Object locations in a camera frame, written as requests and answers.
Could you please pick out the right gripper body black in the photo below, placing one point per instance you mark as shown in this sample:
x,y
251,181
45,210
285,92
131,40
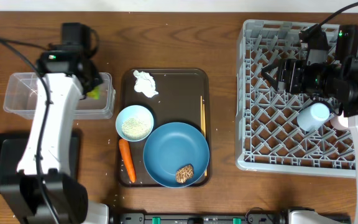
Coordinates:
x,y
296,76

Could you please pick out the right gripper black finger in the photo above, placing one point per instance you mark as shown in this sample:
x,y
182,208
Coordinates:
x,y
273,82
276,68

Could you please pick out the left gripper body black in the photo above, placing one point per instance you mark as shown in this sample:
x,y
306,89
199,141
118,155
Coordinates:
x,y
89,78

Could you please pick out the yellow silver snack wrapper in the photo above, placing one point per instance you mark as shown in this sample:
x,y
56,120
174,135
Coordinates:
x,y
94,94

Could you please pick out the light blue plastic cup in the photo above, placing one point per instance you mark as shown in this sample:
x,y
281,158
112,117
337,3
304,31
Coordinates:
x,y
313,117

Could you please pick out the white tissue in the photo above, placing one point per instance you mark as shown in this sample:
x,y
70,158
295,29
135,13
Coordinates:
x,y
145,84

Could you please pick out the light blue small bowl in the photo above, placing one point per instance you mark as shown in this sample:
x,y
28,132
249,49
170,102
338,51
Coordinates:
x,y
134,111

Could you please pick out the white rice grains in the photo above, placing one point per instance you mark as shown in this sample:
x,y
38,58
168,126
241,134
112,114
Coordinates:
x,y
136,128

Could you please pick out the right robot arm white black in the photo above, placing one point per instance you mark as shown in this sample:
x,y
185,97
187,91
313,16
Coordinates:
x,y
315,77

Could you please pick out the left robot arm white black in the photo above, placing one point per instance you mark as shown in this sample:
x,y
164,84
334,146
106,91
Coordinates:
x,y
42,189

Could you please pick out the grey dishwasher rack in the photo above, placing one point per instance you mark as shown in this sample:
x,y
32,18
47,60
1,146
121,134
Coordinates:
x,y
268,136

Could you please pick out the pink plastic cup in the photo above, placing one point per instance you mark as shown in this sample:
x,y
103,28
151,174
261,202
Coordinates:
x,y
340,123

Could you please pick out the clear plastic bin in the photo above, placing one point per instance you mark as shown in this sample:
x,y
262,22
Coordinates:
x,y
21,98

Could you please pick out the wooden chopstick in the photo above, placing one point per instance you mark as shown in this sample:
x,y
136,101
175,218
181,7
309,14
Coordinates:
x,y
204,130
201,115

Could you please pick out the orange carrot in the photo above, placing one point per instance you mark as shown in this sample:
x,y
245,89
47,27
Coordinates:
x,y
125,151

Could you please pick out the dark blue plate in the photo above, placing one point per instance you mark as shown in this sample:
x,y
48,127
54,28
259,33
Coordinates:
x,y
170,148

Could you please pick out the black plastic tray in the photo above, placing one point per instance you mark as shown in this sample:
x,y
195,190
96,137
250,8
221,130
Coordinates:
x,y
12,147

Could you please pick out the brown mushroom piece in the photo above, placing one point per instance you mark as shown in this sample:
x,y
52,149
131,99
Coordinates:
x,y
185,173

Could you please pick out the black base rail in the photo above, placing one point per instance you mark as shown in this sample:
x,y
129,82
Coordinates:
x,y
252,216

